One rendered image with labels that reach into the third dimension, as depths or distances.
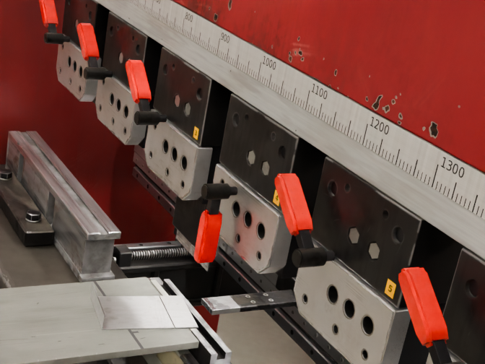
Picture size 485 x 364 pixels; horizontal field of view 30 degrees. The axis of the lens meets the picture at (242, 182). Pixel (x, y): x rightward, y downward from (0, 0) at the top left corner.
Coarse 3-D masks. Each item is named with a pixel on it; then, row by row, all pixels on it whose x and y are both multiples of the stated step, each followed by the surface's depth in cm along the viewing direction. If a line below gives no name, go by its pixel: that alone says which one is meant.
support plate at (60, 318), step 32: (32, 288) 123; (64, 288) 124; (96, 288) 126; (128, 288) 127; (0, 320) 114; (32, 320) 115; (64, 320) 116; (96, 320) 118; (0, 352) 107; (32, 352) 108; (64, 352) 109; (96, 352) 111; (128, 352) 113
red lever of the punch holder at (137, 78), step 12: (132, 60) 120; (132, 72) 119; (144, 72) 119; (132, 84) 118; (144, 84) 118; (132, 96) 118; (144, 96) 118; (144, 108) 117; (144, 120) 116; (156, 120) 117
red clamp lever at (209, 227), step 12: (204, 192) 100; (216, 192) 100; (228, 192) 101; (216, 204) 101; (204, 216) 101; (216, 216) 102; (204, 228) 102; (216, 228) 102; (204, 240) 102; (216, 240) 103; (204, 252) 103
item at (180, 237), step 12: (180, 204) 123; (192, 204) 120; (204, 204) 117; (180, 216) 123; (192, 216) 120; (180, 228) 123; (192, 228) 120; (180, 240) 125; (192, 240) 120; (192, 252) 122; (216, 252) 118; (204, 264) 119
